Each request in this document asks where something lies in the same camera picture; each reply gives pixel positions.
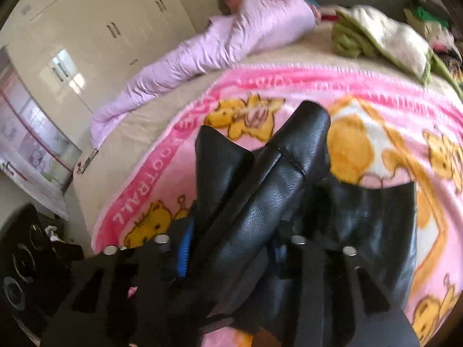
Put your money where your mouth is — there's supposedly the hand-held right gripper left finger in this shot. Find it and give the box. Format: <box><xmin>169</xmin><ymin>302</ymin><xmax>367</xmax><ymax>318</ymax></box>
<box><xmin>40</xmin><ymin>220</ymin><xmax>204</xmax><ymax>347</ymax></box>

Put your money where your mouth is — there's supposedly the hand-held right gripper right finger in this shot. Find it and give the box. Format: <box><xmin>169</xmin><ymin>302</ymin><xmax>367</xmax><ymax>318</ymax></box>
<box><xmin>273</xmin><ymin>235</ymin><xmax>422</xmax><ymax>347</ymax></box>

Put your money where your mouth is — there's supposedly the black leather jacket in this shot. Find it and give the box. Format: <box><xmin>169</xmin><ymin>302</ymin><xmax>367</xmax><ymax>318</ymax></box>
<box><xmin>168</xmin><ymin>100</ymin><xmax>419</xmax><ymax>337</ymax></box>

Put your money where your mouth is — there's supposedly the pile of folded clothes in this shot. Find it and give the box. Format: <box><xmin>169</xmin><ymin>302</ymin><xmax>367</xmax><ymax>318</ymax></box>
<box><xmin>403</xmin><ymin>0</ymin><xmax>463</xmax><ymax>76</ymax></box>

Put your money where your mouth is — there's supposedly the black device with round dials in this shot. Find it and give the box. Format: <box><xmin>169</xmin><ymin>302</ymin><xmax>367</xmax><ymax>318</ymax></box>
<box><xmin>0</xmin><ymin>204</ymin><xmax>86</xmax><ymax>337</ymax></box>

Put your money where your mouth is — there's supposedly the pink printed bear blanket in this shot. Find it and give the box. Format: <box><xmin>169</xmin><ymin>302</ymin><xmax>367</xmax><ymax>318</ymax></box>
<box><xmin>90</xmin><ymin>63</ymin><xmax>463</xmax><ymax>347</ymax></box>

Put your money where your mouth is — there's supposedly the pink trimmed white panel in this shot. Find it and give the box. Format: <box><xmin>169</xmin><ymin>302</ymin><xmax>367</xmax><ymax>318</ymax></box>
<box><xmin>0</xmin><ymin>49</ymin><xmax>84</xmax><ymax>221</ymax></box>

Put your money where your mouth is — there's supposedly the cream wardrobe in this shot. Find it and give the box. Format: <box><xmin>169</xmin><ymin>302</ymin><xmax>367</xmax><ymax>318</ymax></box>
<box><xmin>0</xmin><ymin>0</ymin><xmax>204</xmax><ymax>116</ymax></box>

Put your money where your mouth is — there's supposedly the lilac quilt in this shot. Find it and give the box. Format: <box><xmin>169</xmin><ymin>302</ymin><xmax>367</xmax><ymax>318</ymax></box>
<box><xmin>90</xmin><ymin>0</ymin><xmax>319</xmax><ymax>149</ymax></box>

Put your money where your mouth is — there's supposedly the green and cream fleece blanket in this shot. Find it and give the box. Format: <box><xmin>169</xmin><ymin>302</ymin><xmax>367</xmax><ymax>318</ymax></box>
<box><xmin>331</xmin><ymin>4</ymin><xmax>463</xmax><ymax>102</ymax></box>

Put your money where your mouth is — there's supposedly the blue and pink cloth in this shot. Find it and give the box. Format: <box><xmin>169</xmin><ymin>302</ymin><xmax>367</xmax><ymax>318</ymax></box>
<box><xmin>302</xmin><ymin>0</ymin><xmax>340</xmax><ymax>24</ymax></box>

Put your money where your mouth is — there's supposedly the metal bed corner bracket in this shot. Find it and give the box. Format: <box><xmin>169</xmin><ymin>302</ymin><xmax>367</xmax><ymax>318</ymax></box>
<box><xmin>75</xmin><ymin>147</ymin><xmax>99</xmax><ymax>175</ymax></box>

